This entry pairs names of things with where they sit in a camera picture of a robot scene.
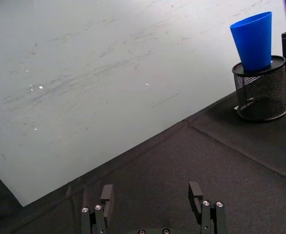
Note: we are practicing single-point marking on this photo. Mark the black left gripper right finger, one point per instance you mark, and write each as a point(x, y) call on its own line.
point(197, 202)

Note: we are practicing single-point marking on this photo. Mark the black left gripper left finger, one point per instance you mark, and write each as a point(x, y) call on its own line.
point(108, 204)

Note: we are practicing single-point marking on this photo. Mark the black table cloth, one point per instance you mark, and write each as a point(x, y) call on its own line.
point(181, 175)

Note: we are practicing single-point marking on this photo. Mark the black mesh pen holder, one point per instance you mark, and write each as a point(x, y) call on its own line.
point(262, 93)

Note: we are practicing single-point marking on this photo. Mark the blue plastic cup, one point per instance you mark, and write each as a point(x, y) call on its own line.
point(253, 41)

